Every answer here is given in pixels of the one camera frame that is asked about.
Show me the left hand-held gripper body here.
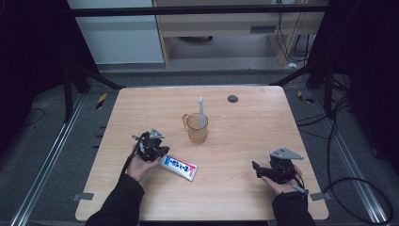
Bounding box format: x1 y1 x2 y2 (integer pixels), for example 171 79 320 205
135 127 167 163

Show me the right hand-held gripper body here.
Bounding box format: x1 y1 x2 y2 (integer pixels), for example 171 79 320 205
262 146 305 186

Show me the white toothpaste tube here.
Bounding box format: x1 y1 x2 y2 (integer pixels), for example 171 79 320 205
158 154 200 183

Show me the clear amber cup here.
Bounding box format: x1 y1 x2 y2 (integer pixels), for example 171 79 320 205
181 112 210 145

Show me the white electric toothbrush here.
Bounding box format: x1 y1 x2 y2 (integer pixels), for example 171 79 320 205
197 96 209 131

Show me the person's left hand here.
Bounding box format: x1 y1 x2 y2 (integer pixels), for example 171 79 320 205
125 143 162 184

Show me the person's right hand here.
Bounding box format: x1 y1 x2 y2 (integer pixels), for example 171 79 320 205
261 165 304 196

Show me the yellow black hazard tape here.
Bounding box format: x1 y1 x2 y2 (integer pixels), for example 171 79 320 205
296 89 314 105
95 92 108 110

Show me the black metal stand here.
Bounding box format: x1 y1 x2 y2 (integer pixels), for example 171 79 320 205
269 59 335 119
61 60 126 124

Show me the white cabinet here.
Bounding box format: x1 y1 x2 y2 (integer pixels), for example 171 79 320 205
66 0 166 66

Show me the light wooden desk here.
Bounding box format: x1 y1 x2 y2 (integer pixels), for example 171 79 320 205
152 0 331 69

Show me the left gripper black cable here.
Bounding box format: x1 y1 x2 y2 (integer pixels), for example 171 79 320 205
121 134 149 175

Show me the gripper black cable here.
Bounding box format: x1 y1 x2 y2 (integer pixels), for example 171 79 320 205
121 134 149 175
291 173 310 208

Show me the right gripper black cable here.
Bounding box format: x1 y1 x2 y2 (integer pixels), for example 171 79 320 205
291 173 310 208

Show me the grey metal table bracket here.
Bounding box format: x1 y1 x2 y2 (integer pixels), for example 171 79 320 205
310 191 333 202
72 191 95 202

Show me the aluminium floor rail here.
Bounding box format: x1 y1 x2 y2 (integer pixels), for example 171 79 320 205
313 92 390 224
8 93 87 226

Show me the black floor cable loop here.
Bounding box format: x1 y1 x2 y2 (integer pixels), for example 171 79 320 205
322 97 395 226

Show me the thin black floor cable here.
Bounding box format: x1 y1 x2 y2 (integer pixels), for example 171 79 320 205
23 107 46 127

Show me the black horizontal frame bar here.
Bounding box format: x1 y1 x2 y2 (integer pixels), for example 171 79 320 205
70 4 329 18

